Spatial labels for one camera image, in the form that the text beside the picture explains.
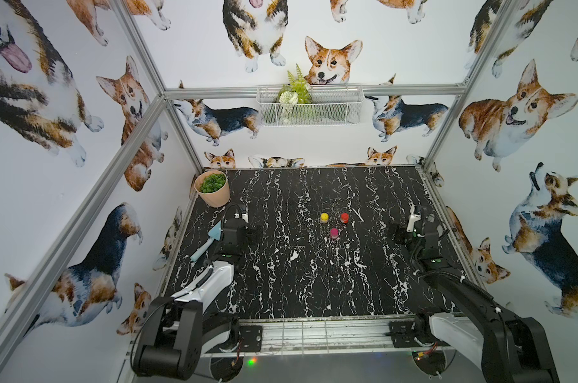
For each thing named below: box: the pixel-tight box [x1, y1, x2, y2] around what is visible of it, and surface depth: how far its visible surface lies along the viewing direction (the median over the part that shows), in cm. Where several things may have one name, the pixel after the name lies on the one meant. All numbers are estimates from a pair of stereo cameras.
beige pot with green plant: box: [193, 169, 231, 209], surface depth 102 cm
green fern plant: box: [278, 63, 313, 105], surface depth 85 cm
